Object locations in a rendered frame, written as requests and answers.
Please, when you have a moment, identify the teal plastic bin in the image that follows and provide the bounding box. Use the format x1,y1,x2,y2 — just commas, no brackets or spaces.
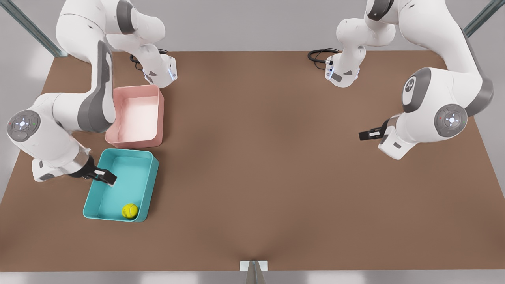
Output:
83,148,159,222

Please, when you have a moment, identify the silver frame post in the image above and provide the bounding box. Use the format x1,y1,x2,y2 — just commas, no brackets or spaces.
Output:
0,0,67,58
463,0,505,38
240,260,268,284

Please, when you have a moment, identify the black cable loop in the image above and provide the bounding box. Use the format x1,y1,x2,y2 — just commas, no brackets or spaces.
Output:
130,49,169,72
307,48,341,71

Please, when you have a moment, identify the pink plastic bin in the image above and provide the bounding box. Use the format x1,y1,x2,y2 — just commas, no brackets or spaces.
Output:
105,84,165,149

